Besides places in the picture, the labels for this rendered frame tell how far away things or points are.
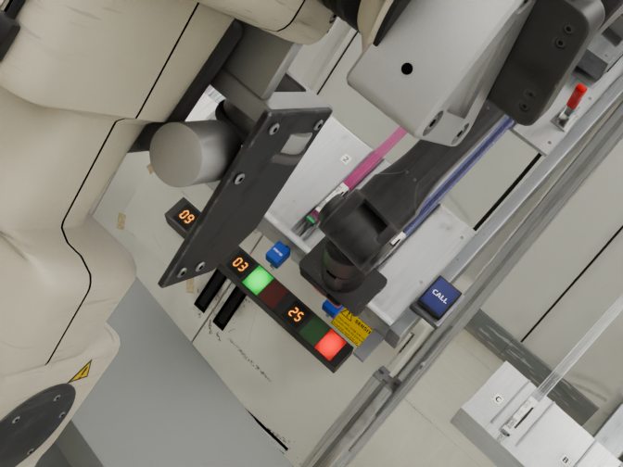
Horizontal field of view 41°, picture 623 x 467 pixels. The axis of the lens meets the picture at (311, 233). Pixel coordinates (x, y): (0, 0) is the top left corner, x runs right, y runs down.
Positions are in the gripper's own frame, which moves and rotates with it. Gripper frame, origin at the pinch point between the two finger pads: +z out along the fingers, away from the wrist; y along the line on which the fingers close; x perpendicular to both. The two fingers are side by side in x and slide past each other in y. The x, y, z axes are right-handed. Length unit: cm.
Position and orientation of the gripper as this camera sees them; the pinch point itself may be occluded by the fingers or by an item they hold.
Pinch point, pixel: (338, 294)
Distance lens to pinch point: 117.3
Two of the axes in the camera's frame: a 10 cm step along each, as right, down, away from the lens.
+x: -6.8, 6.8, -2.9
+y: -7.4, -6.4, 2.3
